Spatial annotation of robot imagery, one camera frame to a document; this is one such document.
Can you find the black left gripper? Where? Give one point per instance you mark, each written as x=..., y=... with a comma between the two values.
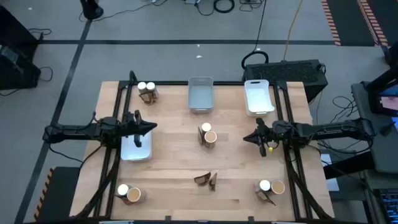
x=130, y=128

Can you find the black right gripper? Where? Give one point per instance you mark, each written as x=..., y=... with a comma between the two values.
x=273, y=133

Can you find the grey plastic bin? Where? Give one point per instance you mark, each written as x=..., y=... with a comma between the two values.
x=200, y=96

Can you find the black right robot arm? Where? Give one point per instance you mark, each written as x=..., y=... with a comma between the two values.
x=326, y=132

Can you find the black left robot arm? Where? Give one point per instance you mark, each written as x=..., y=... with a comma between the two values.
x=77, y=132

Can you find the white plastic bin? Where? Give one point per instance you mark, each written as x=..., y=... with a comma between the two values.
x=129, y=153
x=257, y=101

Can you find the black computer case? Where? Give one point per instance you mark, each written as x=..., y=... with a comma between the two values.
x=286, y=71

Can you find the black desk leg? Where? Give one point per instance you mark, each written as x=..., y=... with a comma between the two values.
x=348, y=165

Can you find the black hazard-striped floor mat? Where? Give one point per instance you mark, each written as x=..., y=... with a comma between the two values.
x=59, y=193
x=348, y=21

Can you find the black stand base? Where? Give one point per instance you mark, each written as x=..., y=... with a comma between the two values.
x=91, y=11

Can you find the grey desk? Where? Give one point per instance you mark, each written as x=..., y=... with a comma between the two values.
x=382, y=149

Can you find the black desk gadget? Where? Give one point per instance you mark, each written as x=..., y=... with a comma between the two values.
x=387, y=129

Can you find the black equipment case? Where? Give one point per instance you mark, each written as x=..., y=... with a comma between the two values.
x=18, y=71

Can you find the black computer monitor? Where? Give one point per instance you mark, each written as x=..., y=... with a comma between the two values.
x=388, y=101

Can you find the backlit keyboard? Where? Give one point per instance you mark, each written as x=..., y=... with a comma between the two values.
x=388, y=205

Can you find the black cabinet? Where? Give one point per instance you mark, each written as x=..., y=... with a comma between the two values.
x=15, y=28

